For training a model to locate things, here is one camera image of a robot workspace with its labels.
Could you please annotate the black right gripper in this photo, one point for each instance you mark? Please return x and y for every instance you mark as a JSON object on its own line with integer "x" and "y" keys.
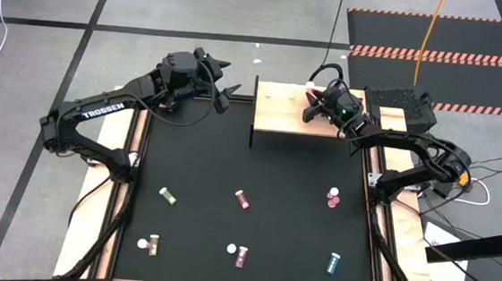
{"x": 343, "y": 112}

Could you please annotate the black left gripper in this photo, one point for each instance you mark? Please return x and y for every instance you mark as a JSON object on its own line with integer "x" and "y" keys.
{"x": 208, "y": 81}

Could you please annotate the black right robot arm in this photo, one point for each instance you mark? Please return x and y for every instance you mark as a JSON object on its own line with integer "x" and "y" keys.
{"x": 412, "y": 142}

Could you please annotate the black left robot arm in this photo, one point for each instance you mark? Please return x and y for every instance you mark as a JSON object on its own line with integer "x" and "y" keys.
{"x": 100, "y": 111}

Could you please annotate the wooden shelf black legs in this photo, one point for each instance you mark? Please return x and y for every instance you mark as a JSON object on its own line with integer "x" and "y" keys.
{"x": 280, "y": 116}

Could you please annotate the pink medicine bottle pink lid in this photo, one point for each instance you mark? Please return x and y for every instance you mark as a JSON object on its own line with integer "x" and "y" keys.
{"x": 334, "y": 202}

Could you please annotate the black computer case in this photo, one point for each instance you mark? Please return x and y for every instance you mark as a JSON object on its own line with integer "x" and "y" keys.
{"x": 398, "y": 100}

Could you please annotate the black striped-edge floor mat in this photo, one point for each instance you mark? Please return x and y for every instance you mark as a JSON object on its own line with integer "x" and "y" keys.
{"x": 465, "y": 38}
{"x": 484, "y": 85}

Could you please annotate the orange power plug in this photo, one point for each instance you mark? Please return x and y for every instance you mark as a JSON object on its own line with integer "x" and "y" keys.
{"x": 464, "y": 180}

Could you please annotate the wooden table side board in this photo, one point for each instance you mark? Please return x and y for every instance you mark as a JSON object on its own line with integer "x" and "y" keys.
{"x": 416, "y": 270}
{"x": 72, "y": 243}

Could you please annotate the white paper sheet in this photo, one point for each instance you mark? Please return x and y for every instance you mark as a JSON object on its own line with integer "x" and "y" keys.
{"x": 447, "y": 268}

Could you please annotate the black metal beam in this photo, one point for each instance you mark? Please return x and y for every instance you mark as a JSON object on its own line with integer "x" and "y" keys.
{"x": 485, "y": 246}

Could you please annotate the silver mounting bracket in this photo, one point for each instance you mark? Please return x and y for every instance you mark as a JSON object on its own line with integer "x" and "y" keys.
{"x": 374, "y": 179}

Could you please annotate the black frame strut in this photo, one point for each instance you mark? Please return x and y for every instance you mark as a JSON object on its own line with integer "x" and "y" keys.
{"x": 104, "y": 236}
{"x": 392, "y": 259}

